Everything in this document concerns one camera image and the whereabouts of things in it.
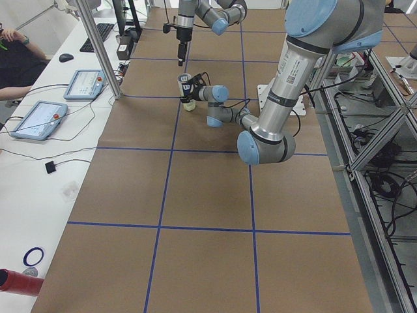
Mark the black box with label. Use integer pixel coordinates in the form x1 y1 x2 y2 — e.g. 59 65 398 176
116 30 137 61

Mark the aluminium frame rack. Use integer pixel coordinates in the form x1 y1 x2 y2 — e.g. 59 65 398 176
309 41 416 312

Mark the small black square device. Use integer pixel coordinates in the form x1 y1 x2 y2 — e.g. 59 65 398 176
45 161 57 174

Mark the near teach pendant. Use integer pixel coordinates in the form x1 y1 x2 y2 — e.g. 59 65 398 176
10 100 68 141

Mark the black computer mouse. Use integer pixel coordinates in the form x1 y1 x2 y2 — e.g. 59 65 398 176
59 53 74 63

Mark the aluminium frame post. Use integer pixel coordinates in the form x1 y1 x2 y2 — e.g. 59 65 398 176
74 0 122 100

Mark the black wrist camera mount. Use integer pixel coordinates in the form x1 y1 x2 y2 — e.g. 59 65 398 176
194 72 211 87

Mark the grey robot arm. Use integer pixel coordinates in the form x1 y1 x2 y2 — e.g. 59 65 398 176
174 0 248 67
177 1 385 165

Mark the black monitor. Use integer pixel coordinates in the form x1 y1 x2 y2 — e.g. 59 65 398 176
112 0 142 42

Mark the far teach pendant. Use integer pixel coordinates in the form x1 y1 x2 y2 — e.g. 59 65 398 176
63 70 106 100

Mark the seated person in black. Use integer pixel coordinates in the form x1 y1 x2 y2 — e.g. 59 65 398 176
1 27 48 101

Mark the white blue tennis ball can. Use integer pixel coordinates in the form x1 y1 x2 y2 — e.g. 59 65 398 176
177 73 196 112

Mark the teach pendant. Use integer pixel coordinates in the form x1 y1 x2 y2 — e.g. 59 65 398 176
63 70 106 100
10 100 68 141

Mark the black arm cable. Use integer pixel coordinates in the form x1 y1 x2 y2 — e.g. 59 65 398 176
221 83 323 138

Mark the red cylinder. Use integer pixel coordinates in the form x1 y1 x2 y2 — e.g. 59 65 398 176
1 269 44 297

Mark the black computer keyboard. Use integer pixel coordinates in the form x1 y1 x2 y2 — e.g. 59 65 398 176
79 22 115 53

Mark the blue tape roll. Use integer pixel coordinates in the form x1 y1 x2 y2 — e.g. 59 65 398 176
23 246 44 267

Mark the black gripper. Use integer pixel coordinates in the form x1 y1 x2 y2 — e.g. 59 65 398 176
176 27 193 67
180 75 205 103

